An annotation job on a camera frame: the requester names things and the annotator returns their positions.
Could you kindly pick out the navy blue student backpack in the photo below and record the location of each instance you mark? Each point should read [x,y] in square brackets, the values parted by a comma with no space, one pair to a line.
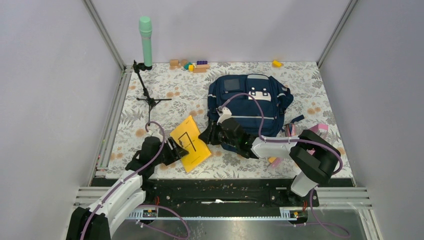
[257,102]

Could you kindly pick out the brown wooden block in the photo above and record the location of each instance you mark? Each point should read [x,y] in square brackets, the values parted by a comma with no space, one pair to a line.
[183,62]

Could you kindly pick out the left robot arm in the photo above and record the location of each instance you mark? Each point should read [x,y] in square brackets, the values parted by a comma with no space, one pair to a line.
[101,219]

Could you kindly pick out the long wooden block rear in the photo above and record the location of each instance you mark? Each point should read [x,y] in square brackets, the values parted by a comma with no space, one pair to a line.
[203,66]

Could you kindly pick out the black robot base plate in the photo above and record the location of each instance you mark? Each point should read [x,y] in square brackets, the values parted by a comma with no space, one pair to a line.
[177,194]

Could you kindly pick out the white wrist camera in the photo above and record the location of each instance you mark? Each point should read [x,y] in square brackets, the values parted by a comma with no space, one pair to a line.
[224,114]
[152,133]

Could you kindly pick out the pink highlighter pen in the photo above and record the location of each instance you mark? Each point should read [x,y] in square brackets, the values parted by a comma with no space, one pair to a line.
[275,162]

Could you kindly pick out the long wooden block front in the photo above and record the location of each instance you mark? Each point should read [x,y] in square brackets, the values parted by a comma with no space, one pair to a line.
[199,70]

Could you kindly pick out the purple studded toy brick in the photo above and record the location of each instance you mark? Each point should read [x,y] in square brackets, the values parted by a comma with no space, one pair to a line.
[202,62]

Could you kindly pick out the long wooden block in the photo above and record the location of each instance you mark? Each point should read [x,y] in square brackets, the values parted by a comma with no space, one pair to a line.
[199,70]
[203,66]

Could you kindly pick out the yellow block far right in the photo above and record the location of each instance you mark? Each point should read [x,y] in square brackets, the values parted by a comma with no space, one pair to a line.
[276,64]

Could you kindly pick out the green microphone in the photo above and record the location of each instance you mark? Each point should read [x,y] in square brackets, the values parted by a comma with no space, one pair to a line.
[146,29]

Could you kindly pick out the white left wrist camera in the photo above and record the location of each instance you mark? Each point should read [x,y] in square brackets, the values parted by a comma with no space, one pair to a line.
[152,133]

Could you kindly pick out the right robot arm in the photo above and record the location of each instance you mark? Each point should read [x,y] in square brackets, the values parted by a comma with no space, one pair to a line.
[315,157]

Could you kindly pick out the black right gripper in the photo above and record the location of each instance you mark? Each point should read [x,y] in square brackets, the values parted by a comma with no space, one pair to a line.
[208,135]

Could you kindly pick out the black tripod stand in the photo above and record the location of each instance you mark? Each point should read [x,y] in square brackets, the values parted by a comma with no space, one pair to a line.
[151,102]

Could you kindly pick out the teal toy block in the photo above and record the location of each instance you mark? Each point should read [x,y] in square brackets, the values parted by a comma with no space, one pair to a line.
[187,65]

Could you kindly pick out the yellow orange highlighter pen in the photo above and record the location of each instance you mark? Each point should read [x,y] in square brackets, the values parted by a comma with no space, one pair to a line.
[272,159]

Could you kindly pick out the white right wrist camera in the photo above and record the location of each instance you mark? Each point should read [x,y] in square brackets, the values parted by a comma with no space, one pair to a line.
[224,114]

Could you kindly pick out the light wooden cube block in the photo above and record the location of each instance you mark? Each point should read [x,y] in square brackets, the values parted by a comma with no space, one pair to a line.
[174,62]

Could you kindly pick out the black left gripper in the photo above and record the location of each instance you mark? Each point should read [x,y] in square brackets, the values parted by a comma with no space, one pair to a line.
[176,153]

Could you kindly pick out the pink box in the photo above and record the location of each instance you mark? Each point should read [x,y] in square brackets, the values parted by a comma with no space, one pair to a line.
[321,130]

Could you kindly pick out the slotted metal cable rail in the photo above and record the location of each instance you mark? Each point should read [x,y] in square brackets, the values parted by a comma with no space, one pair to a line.
[222,213]

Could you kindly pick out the yellow book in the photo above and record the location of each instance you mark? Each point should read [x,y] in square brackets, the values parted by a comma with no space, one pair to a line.
[186,135]

